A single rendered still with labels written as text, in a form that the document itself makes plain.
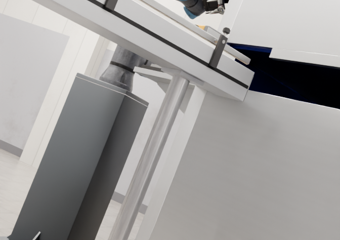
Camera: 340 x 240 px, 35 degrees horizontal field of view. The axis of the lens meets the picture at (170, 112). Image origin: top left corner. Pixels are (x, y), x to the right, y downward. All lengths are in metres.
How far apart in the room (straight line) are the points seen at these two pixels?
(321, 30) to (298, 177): 0.40
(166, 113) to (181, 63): 0.15
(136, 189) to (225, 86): 0.38
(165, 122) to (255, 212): 0.34
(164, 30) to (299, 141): 0.44
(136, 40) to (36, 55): 4.39
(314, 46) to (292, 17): 0.14
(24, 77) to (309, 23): 4.43
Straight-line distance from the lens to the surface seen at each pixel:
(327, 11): 1.53
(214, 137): 1.61
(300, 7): 1.59
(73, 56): 5.22
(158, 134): 1.46
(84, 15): 1.25
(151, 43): 1.35
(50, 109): 5.20
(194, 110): 1.71
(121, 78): 2.27
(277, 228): 1.39
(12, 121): 5.66
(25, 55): 5.76
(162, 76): 1.92
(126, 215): 1.47
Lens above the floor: 0.64
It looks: 3 degrees up
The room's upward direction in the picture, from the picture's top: 22 degrees clockwise
